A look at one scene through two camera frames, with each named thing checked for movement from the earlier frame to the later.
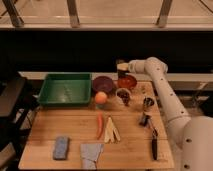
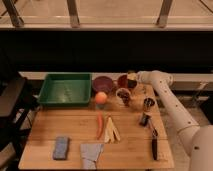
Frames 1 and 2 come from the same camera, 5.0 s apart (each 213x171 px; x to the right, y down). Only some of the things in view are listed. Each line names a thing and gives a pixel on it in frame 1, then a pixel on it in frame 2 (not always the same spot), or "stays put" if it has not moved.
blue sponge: [61, 147] stays put
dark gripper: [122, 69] -> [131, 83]
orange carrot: [100, 125] stays put
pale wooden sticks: [110, 132] stays put
